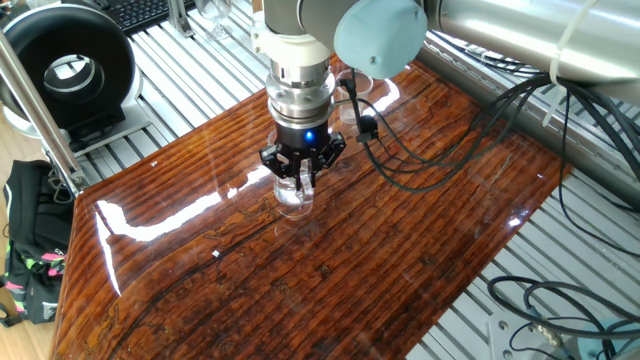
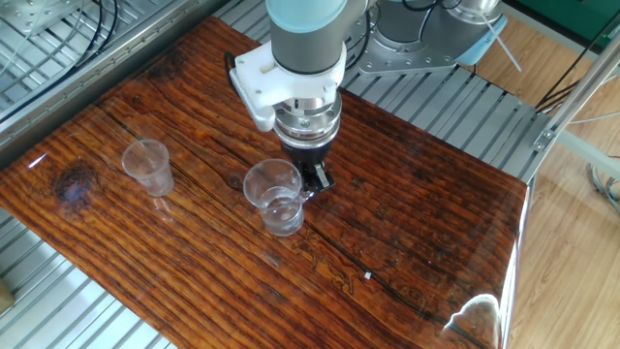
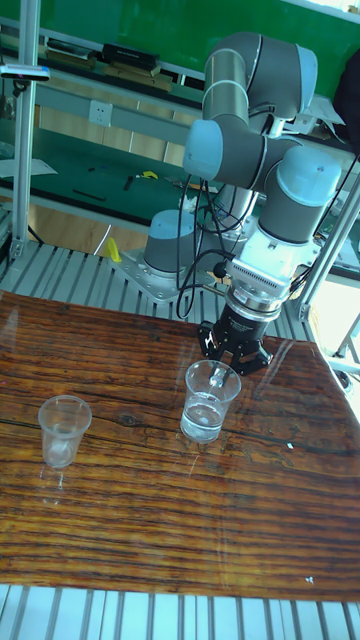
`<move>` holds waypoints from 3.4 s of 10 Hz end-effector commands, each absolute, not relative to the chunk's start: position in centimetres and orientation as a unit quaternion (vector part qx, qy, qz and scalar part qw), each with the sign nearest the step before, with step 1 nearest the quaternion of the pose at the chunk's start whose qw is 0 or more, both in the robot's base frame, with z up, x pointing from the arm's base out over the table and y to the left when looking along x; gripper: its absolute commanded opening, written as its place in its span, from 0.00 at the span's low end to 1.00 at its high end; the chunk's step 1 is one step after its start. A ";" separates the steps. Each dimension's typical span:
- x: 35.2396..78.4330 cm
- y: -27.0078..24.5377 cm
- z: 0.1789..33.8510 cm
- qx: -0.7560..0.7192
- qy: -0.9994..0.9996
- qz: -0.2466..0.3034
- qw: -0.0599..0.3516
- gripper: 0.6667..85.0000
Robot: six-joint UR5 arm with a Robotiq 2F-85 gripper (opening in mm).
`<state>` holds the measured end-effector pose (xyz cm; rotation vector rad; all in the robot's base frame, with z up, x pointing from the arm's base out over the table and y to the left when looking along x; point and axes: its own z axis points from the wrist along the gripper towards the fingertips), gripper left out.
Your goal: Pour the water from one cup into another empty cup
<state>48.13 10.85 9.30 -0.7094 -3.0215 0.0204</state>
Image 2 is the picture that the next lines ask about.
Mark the clear plain plastic cup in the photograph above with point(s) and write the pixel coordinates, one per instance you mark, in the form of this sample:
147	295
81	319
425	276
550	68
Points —
147	169

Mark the perforated silver plate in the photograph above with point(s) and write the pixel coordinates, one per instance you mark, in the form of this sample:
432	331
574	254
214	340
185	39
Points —
29	12

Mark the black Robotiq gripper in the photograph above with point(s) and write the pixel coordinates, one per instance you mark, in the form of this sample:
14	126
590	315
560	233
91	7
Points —
305	152

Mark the white zip tie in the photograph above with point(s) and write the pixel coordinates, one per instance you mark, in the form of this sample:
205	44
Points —
504	46

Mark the grey frame crossbar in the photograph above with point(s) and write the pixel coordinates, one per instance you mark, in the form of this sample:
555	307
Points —
596	155

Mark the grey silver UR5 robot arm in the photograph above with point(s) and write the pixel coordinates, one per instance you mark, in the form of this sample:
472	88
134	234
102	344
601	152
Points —
310	43

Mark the aluminium table rail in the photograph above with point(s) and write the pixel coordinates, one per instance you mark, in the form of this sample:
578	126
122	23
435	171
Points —
72	89

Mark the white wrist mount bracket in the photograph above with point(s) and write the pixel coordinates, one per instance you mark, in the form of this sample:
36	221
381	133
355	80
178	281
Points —
271	82

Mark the aluminium frame post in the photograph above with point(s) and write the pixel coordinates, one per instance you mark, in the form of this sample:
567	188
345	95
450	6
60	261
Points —
576	92

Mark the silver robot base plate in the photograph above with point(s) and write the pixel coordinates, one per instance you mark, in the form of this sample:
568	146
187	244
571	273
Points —
412	63

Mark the glossy wood grain board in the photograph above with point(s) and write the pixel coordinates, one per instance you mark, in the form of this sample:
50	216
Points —
387	194

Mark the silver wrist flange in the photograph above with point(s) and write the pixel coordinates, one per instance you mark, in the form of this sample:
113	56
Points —
307	126

